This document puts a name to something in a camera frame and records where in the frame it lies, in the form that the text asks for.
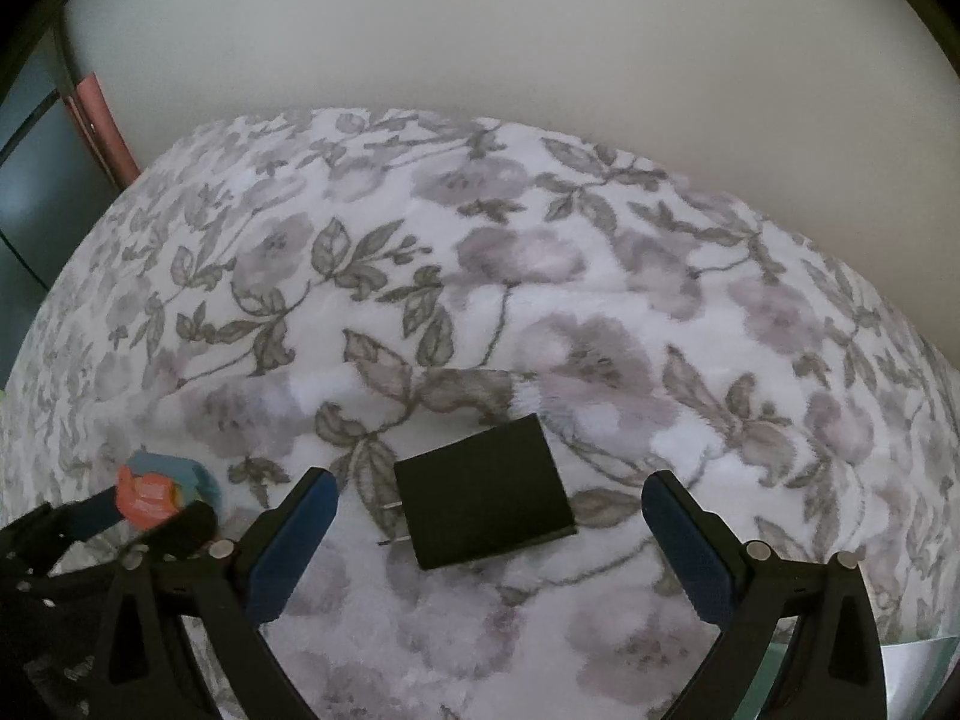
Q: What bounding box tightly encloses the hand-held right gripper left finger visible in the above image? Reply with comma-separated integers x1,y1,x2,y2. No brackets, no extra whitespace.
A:
94,467,340,720

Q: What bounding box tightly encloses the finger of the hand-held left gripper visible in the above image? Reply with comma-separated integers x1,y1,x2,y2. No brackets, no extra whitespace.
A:
0,491,125,578
45,502,218,597

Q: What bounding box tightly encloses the pink frame edge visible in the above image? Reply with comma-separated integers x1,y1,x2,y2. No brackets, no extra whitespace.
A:
66,73,142,177

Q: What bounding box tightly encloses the black charger adapter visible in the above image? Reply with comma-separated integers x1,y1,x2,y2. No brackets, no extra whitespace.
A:
379,414,578,571

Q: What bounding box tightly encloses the dark cabinet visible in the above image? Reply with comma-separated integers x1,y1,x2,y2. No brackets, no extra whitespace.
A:
0,22,128,361

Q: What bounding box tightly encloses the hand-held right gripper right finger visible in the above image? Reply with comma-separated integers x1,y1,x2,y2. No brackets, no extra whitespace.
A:
641,469,887,720

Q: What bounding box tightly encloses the grey floral blanket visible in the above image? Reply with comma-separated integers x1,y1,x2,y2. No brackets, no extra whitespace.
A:
0,106,960,720

